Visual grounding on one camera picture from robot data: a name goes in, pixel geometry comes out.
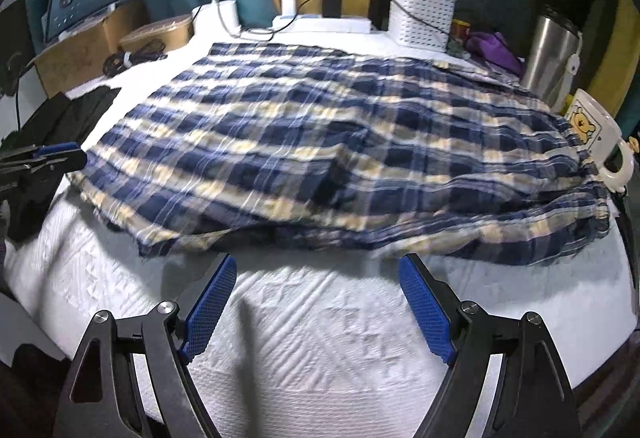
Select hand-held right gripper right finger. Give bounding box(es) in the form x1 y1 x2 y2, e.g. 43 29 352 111
398 252 584 438

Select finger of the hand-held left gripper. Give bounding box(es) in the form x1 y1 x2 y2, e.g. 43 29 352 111
20 151 89 179
0 142 82 162

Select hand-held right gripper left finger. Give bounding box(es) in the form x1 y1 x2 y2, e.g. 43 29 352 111
52 253 239 438

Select blue plaid pants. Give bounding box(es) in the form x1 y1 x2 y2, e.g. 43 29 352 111
67 42 614 267

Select black folded cloth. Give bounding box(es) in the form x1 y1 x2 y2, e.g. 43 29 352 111
10 85 124 155

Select brown cardboard box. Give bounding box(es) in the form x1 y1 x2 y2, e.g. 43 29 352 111
27 0 146 99

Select white quilted table cover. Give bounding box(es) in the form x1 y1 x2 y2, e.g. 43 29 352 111
0 25 640 438

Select brown lidded food container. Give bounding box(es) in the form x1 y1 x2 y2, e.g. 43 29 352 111
119 15 195 57

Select white bear print mug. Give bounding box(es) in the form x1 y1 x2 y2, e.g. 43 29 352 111
564 88 636 193

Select purple cloth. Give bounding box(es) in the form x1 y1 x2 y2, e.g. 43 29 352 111
465 31 526 77

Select stainless steel tumbler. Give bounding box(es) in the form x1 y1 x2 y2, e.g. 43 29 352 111
520 5 584 112

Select white perforated plastic basket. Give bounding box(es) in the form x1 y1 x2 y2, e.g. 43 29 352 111
388 0 457 53

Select white power strip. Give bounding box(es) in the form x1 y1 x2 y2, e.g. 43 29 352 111
271 13 372 34

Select coiled black cable bundle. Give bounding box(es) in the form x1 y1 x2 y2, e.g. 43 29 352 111
102 41 169 77

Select black lamp power cable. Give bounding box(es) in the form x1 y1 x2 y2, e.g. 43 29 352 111
192 2 277 42

